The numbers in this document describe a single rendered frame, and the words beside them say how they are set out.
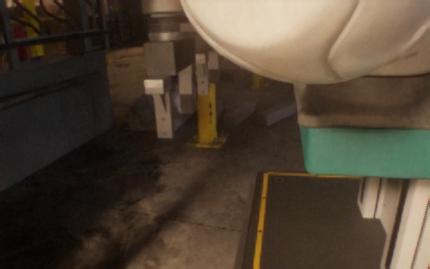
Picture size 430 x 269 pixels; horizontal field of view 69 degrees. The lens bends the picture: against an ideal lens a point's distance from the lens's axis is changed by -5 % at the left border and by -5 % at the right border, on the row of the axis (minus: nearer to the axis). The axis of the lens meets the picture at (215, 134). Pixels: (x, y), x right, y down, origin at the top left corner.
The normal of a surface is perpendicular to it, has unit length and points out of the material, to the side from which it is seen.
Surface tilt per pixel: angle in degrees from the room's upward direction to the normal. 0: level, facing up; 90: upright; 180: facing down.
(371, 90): 84
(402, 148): 90
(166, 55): 90
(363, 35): 127
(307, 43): 135
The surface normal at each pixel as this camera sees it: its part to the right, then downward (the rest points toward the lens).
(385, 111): -0.17, -0.15
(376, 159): -0.19, 0.36
